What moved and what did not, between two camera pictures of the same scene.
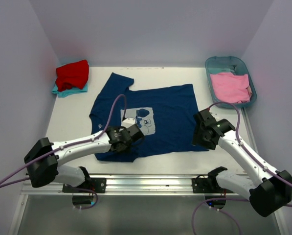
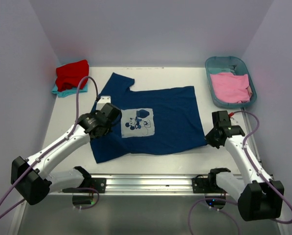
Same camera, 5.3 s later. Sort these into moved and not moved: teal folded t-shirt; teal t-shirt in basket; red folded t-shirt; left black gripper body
Moved: left black gripper body
Not moved: teal folded t-shirt; teal t-shirt in basket; red folded t-shirt
